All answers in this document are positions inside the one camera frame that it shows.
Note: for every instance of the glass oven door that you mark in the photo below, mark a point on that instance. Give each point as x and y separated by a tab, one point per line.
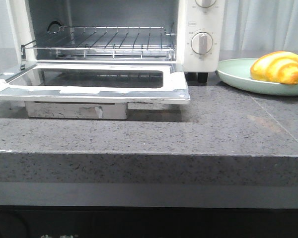
81	82

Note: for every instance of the yellow striped bread roll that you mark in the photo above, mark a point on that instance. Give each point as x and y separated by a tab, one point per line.
277	67

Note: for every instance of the white Toshiba toaster oven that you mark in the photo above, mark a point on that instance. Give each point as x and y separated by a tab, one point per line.
32	18

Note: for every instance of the lower silver timer knob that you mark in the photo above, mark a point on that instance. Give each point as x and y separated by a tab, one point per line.
201	43

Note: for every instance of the light green plate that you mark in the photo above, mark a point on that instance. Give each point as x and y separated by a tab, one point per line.
236	73

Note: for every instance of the upper silver temperature knob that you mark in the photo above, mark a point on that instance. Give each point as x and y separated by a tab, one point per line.
205	3

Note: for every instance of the metal wire oven rack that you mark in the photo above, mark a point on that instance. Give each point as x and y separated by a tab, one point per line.
100	43

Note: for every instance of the metal door handle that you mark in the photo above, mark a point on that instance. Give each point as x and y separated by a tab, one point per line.
57	110

